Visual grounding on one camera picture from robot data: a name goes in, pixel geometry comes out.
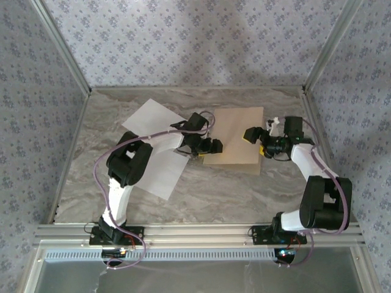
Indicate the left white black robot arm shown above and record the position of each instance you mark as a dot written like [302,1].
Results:
[120,196]

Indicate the aluminium frame post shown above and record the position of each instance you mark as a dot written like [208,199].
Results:
[65,52]
[330,45]

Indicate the aluminium mounting rail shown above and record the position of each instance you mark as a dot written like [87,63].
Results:
[198,235]

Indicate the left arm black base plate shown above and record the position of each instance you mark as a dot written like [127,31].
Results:
[137,232]

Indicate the tan paper folder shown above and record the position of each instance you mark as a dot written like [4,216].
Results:
[235,134]

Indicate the control board with lights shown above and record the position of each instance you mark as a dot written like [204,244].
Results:
[285,253]
[114,252]

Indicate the aluminium side rail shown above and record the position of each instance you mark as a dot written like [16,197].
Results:
[72,152]
[310,107]

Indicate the white paper sheet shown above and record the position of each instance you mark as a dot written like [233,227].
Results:
[165,177]
[146,119]

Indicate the grey metal panel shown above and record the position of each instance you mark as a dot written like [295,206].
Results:
[198,277]

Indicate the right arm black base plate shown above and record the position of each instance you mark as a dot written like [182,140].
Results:
[259,235]

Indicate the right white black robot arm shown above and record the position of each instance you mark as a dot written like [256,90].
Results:
[305,164]

